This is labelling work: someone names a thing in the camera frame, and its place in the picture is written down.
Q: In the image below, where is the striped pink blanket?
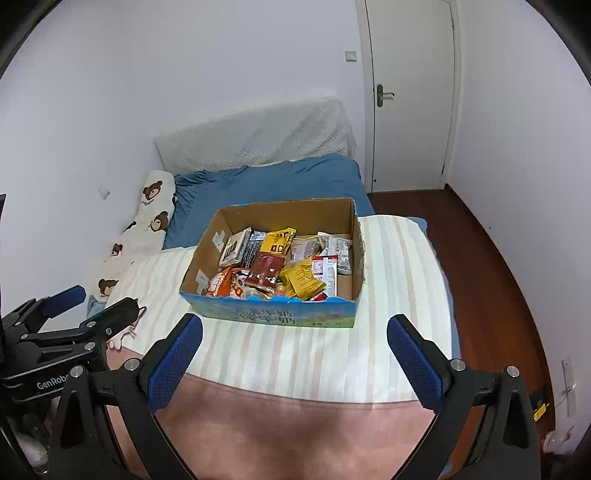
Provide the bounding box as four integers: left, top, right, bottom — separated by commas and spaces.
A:
99, 215, 455, 480

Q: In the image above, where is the dark red snack packet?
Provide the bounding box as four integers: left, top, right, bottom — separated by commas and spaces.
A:
244, 252, 284, 289

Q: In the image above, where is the red and silver snack packet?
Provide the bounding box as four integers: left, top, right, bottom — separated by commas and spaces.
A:
310, 255, 340, 294

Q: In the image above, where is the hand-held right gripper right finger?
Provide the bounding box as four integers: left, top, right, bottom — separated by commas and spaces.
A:
387, 314, 541, 480

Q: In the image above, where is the bear print pillow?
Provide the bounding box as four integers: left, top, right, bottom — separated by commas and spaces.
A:
89, 170, 178, 305

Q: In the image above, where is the small yellow snack packet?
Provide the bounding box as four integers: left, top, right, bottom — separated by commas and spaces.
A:
279, 258, 327, 298

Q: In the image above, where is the cardboard box with blue print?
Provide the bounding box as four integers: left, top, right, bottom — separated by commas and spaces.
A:
179, 198, 366, 328

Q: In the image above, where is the large yellow snack packet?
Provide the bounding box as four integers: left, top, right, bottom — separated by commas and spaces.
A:
261, 227, 297, 257

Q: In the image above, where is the white door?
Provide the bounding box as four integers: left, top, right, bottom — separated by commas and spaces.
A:
355, 0, 462, 193

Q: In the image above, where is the white headboard cushion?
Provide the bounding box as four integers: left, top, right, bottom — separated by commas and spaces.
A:
154, 96, 356, 175

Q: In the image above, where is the clear plastic bottle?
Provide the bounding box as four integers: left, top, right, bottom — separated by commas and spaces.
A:
542, 427, 575, 455

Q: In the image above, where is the white wall socket plate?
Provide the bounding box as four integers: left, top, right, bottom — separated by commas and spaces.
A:
561, 357, 578, 402

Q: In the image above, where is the black snack packet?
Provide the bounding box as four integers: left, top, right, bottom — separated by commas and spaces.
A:
240, 231, 269, 268

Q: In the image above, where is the white and brown snack packet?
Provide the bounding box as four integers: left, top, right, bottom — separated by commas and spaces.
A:
218, 227, 252, 267

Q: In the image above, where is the clear yellow-edged snack packet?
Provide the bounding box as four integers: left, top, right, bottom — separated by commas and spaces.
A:
290, 236, 324, 266

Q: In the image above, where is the yellow and black tool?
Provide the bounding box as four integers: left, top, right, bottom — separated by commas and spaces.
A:
531, 390, 551, 422

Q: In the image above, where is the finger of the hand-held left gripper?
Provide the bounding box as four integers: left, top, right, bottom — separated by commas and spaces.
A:
0, 285, 88, 335
18, 296, 141, 358

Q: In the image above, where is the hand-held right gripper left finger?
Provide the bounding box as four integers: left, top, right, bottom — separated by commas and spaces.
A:
48, 313, 204, 480

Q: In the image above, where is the blue bed sheet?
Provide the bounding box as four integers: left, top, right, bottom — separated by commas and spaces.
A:
164, 154, 428, 250

